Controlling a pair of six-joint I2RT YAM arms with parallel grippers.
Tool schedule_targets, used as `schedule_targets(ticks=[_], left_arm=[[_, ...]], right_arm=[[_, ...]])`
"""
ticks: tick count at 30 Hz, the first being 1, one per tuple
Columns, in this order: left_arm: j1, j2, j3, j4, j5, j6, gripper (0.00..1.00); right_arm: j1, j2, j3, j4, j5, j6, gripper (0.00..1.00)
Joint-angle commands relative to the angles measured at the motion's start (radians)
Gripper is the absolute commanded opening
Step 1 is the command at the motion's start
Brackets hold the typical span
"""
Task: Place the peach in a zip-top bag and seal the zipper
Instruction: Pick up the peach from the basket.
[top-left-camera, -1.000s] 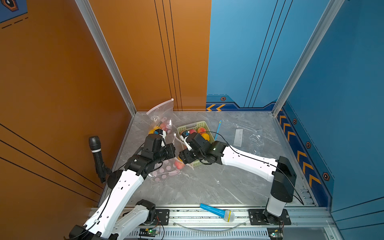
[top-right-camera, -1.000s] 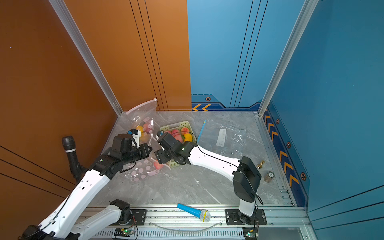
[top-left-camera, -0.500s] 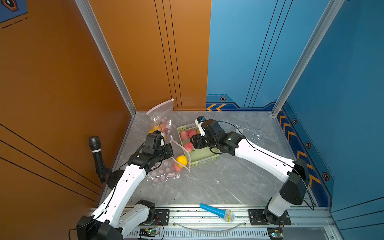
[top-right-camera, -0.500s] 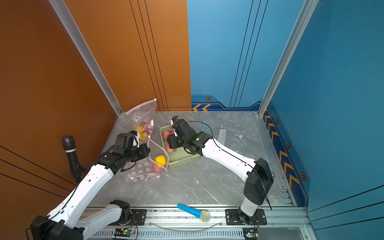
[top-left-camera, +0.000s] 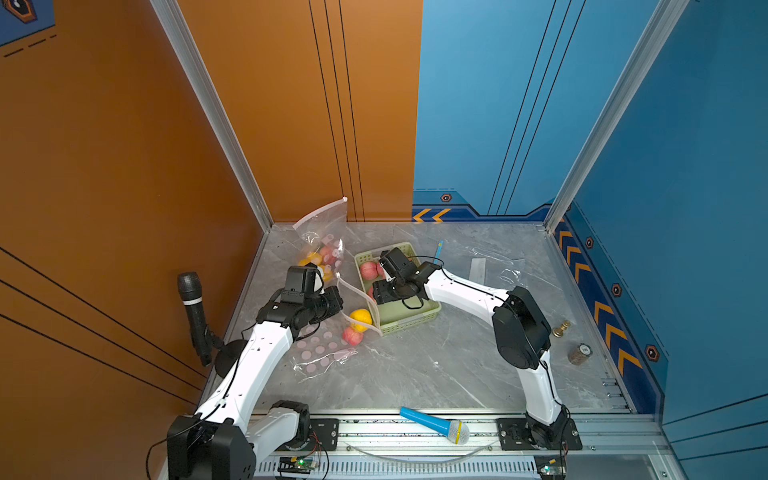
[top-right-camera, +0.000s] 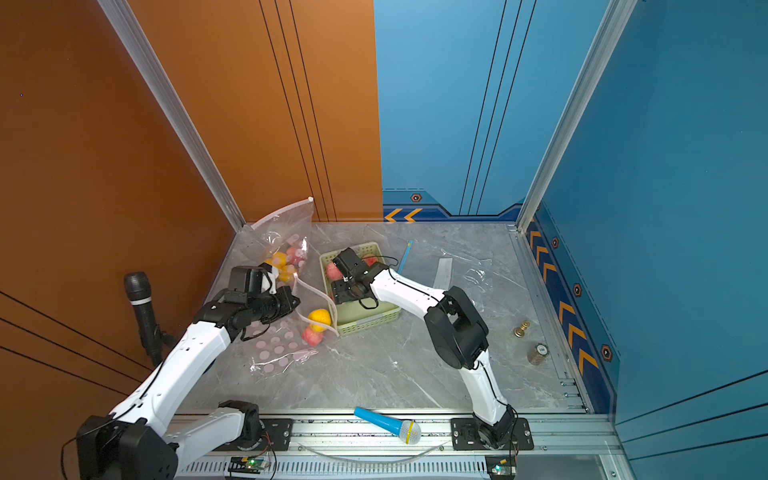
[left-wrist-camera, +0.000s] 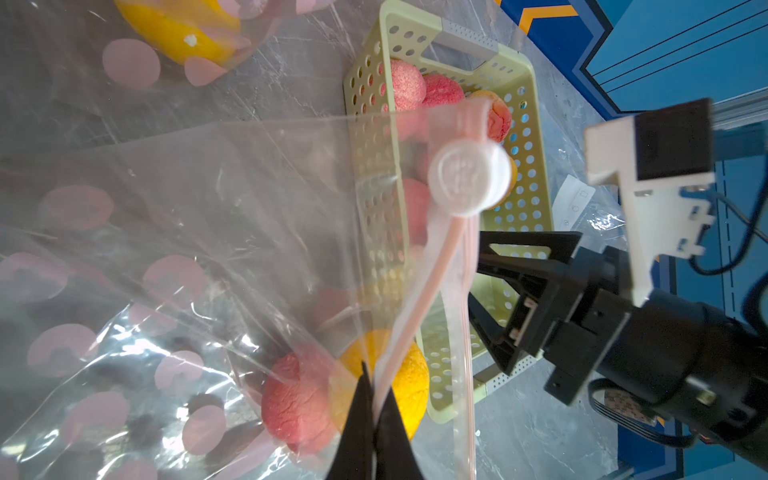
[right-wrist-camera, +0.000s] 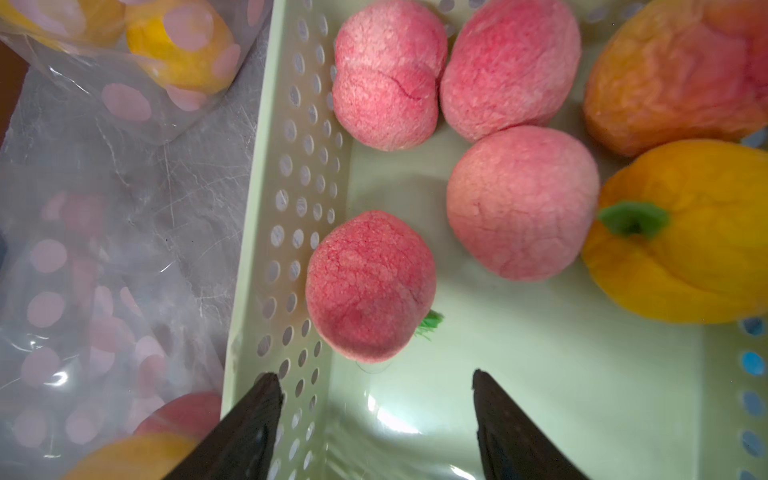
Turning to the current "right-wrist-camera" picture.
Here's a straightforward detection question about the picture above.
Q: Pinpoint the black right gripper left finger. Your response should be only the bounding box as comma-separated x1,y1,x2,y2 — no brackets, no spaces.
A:
165,373,283,480

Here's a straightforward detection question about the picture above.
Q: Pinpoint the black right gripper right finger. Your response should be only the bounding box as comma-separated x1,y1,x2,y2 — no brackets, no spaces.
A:
472,369,587,480

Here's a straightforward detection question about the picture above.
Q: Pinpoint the light green perforated basket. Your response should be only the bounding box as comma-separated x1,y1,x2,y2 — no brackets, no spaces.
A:
222,1,767,479

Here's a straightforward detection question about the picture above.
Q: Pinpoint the clear bag with pink dots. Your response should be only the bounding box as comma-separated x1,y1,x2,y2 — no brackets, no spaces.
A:
1,178,224,479

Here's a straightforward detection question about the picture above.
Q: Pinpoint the large pink peach top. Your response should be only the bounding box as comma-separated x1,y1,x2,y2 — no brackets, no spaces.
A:
305,211,444,364

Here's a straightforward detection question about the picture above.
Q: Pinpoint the large pink peach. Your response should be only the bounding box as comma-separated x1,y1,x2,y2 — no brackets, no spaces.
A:
583,1,767,157
305,211,444,364

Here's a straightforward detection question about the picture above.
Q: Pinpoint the clear zip-top bag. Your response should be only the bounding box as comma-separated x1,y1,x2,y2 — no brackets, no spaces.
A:
1,0,273,145

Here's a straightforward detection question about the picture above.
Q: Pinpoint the large pink peach right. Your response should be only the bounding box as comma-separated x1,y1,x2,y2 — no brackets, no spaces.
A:
583,1,767,157

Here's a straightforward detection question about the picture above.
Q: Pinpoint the pink peach behind top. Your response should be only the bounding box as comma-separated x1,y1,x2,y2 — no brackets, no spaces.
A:
332,1,448,152

